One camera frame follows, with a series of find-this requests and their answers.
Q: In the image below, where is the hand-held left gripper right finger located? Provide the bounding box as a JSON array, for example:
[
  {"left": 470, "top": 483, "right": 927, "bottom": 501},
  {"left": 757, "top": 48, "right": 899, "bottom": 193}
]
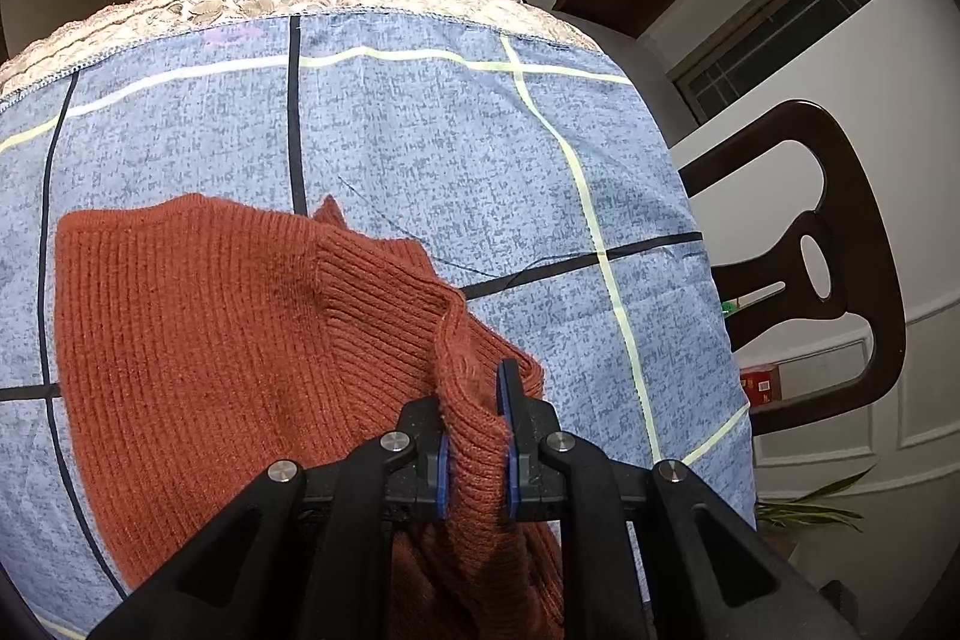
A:
[{"left": 499, "top": 359, "right": 860, "bottom": 640}]

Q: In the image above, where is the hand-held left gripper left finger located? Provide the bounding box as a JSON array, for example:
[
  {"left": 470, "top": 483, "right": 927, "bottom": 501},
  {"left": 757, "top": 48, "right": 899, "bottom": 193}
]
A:
[{"left": 88, "top": 394, "right": 451, "bottom": 640}]

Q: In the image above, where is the rust knit sweater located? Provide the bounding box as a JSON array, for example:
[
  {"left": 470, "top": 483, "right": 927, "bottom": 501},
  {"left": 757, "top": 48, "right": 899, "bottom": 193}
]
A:
[{"left": 54, "top": 194, "right": 567, "bottom": 640}]

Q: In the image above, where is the blue checked tablecloth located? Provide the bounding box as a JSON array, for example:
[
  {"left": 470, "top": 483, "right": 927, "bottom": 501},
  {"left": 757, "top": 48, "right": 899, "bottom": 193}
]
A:
[{"left": 0, "top": 14, "right": 758, "bottom": 640}]

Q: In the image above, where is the red cardboard box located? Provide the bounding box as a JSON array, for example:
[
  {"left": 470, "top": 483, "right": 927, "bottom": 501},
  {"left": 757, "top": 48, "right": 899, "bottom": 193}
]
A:
[{"left": 739, "top": 364, "right": 782, "bottom": 412}]

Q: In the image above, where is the green leafy plant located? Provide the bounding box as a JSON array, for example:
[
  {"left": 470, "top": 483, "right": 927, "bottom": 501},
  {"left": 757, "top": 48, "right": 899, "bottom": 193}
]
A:
[{"left": 754, "top": 467, "right": 875, "bottom": 532}]

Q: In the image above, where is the dark wooden chair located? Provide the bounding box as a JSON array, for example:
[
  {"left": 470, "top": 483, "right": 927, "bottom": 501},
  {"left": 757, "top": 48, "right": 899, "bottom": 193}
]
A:
[{"left": 679, "top": 100, "right": 907, "bottom": 438}]

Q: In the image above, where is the barred window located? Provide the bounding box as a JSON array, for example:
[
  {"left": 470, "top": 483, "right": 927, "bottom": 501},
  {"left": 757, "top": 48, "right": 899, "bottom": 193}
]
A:
[{"left": 670, "top": 0, "right": 888, "bottom": 124}]

